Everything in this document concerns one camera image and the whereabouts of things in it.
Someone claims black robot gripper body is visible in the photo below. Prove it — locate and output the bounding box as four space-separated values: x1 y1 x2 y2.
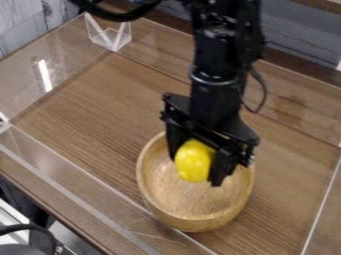
161 75 260 166

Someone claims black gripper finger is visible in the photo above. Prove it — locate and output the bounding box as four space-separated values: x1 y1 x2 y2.
167 121 191 159
207 146 239 187

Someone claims yellow lemon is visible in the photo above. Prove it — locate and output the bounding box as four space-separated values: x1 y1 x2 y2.
174 138 214 182

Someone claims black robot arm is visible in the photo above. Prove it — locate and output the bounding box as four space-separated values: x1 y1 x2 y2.
162 0 266 186

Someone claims brown wooden bowl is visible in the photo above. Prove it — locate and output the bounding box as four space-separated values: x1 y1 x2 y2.
136 132 255 232

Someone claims clear acrylic corner bracket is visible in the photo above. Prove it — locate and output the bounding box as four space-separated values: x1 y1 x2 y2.
84 13 132 52

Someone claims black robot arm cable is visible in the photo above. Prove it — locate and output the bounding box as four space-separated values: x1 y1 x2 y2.
68 0 165 23

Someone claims black cable lower left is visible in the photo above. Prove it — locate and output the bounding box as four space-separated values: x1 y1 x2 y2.
0 222 58 255

